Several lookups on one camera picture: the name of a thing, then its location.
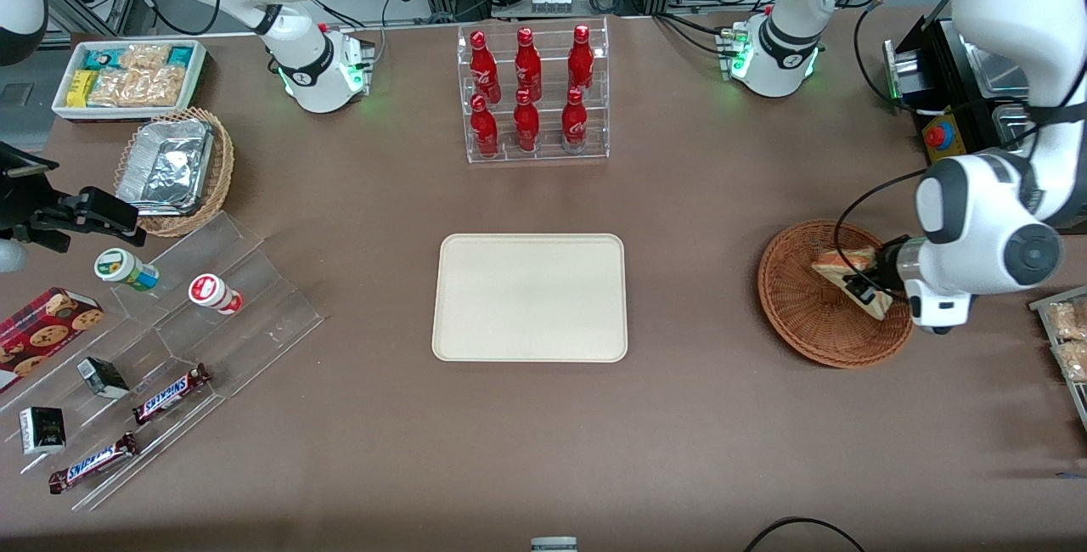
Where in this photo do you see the clear acrylic stepped display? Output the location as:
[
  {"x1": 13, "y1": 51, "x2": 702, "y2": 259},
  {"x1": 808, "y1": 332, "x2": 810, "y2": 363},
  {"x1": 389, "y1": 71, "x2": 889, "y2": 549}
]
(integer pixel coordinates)
[{"x1": 0, "y1": 211, "x2": 324, "y2": 513}]

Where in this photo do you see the brown round wicker basket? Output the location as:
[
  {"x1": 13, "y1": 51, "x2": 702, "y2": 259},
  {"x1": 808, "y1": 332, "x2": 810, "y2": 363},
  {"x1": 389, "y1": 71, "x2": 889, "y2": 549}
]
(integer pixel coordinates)
[{"x1": 758, "y1": 220, "x2": 918, "y2": 369}]

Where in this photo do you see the large clear cracker bag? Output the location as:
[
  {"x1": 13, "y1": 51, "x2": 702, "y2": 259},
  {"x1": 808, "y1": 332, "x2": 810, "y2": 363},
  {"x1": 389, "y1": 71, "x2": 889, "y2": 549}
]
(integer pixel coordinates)
[{"x1": 88, "y1": 67, "x2": 186, "y2": 109}]

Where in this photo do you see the cream rectangular tray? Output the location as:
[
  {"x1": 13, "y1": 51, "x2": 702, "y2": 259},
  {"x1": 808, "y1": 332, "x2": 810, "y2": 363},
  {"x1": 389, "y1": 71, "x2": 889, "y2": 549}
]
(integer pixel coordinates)
[{"x1": 431, "y1": 234, "x2": 628, "y2": 363}]

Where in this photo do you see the light wicker basket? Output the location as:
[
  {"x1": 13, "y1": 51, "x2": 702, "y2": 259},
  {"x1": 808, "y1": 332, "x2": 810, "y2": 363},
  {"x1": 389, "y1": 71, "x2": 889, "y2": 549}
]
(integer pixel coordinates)
[{"x1": 114, "y1": 107, "x2": 235, "y2": 238}]

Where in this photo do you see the red cola bottle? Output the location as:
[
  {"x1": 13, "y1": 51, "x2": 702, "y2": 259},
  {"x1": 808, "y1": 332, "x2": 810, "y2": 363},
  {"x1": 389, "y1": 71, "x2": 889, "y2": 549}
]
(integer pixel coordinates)
[
  {"x1": 470, "y1": 94, "x2": 501, "y2": 160},
  {"x1": 567, "y1": 24, "x2": 596, "y2": 94},
  {"x1": 561, "y1": 88, "x2": 589, "y2": 154},
  {"x1": 513, "y1": 90, "x2": 542, "y2": 154},
  {"x1": 469, "y1": 31, "x2": 503, "y2": 104},
  {"x1": 514, "y1": 27, "x2": 544, "y2": 101}
]

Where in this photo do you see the white plastic snack bin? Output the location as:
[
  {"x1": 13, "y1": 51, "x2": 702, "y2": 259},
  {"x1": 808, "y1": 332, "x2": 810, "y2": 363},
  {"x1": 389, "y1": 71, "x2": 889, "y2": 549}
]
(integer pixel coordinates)
[{"x1": 53, "y1": 39, "x2": 208, "y2": 123}]

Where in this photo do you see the stainless steel pan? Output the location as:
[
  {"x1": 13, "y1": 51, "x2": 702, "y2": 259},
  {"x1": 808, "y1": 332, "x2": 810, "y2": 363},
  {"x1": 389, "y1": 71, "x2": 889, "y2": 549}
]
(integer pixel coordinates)
[{"x1": 966, "y1": 32, "x2": 1035, "y2": 147}]

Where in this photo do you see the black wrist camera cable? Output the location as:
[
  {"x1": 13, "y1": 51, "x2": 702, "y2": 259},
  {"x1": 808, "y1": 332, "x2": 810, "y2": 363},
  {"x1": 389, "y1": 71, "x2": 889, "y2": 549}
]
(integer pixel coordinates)
[{"x1": 833, "y1": 0, "x2": 1056, "y2": 295}]

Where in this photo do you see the small black box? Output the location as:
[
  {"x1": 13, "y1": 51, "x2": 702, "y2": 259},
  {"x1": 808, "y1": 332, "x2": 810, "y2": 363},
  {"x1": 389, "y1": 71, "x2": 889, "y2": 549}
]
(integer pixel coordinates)
[
  {"x1": 76, "y1": 356, "x2": 131, "y2": 401},
  {"x1": 20, "y1": 406, "x2": 67, "y2": 456}
]

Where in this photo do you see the yellow snack pack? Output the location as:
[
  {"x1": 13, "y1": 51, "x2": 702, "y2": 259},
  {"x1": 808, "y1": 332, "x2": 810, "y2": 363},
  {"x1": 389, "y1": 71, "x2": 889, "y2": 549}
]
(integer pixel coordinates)
[{"x1": 66, "y1": 70, "x2": 99, "y2": 108}]

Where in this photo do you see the Snickers chocolate bar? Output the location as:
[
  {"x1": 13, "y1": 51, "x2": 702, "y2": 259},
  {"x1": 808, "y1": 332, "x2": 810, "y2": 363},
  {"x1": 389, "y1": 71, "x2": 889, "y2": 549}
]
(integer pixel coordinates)
[
  {"x1": 48, "y1": 432, "x2": 142, "y2": 495},
  {"x1": 132, "y1": 363, "x2": 212, "y2": 426}
]

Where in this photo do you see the clear acrylic bottle rack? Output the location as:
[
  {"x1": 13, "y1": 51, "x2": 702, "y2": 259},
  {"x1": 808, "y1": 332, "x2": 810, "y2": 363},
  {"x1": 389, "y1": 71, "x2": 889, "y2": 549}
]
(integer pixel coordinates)
[{"x1": 457, "y1": 17, "x2": 611, "y2": 166}]

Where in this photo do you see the clear cracker pack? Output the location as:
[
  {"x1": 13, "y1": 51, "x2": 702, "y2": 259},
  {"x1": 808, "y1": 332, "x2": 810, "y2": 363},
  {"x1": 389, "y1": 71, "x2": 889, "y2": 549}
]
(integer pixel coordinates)
[
  {"x1": 1045, "y1": 301, "x2": 1087, "y2": 341},
  {"x1": 1053, "y1": 341, "x2": 1087, "y2": 384}
]

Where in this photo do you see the small clear cracker bag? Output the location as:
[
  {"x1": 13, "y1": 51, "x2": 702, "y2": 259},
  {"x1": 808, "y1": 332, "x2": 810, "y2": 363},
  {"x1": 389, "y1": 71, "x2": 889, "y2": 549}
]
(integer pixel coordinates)
[{"x1": 117, "y1": 43, "x2": 172, "y2": 71}]

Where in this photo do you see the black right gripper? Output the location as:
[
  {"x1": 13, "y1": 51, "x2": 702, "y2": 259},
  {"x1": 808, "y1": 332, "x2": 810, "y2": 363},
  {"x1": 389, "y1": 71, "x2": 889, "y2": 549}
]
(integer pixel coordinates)
[{"x1": 0, "y1": 142, "x2": 148, "y2": 252}]

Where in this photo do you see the aluminium foil tray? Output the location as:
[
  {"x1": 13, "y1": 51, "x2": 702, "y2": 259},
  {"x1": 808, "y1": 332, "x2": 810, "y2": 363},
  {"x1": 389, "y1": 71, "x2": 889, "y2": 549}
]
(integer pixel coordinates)
[{"x1": 116, "y1": 118, "x2": 216, "y2": 216}]

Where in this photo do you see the red cookie box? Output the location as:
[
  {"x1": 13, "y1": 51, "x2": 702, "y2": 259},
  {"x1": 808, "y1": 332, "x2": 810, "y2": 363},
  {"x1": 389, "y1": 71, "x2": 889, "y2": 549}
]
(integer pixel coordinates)
[{"x1": 0, "y1": 286, "x2": 105, "y2": 395}]

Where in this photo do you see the green lid yogurt cup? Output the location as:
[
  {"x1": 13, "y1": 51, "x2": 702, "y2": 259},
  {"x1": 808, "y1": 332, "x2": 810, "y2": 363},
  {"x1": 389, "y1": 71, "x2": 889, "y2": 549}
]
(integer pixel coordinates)
[{"x1": 93, "y1": 248, "x2": 161, "y2": 293}]

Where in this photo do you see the red lid yogurt cup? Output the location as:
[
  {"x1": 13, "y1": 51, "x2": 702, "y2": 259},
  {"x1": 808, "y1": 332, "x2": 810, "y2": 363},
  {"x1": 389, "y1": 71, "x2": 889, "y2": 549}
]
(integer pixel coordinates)
[{"x1": 188, "y1": 273, "x2": 245, "y2": 316}]

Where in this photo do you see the triangular sandwich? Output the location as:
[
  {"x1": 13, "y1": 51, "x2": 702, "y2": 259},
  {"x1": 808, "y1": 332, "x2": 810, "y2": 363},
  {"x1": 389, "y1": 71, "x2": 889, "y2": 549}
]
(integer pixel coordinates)
[{"x1": 810, "y1": 246, "x2": 895, "y2": 321}]

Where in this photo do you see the black table edge cable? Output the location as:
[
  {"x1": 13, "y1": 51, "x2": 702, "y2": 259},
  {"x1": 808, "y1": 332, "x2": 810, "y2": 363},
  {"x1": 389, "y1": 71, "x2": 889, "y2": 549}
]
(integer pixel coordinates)
[{"x1": 745, "y1": 516, "x2": 868, "y2": 552}]

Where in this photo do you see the grey snack tray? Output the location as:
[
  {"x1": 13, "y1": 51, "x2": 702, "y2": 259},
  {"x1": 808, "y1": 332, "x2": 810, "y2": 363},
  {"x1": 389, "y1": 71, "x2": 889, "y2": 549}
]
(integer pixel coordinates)
[{"x1": 1028, "y1": 284, "x2": 1087, "y2": 434}]

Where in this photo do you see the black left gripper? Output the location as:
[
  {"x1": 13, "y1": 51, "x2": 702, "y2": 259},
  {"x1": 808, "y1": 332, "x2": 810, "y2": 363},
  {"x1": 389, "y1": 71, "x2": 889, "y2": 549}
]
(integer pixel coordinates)
[{"x1": 841, "y1": 233, "x2": 927, "y2": 309}]

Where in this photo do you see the black machine with yellow panel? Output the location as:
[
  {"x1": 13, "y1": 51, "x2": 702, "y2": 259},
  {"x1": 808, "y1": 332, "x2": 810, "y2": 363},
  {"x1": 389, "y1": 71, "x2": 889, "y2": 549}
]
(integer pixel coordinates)
[{"x1": 883, "y1": 15, "x2": 1087, "y2": 235}]

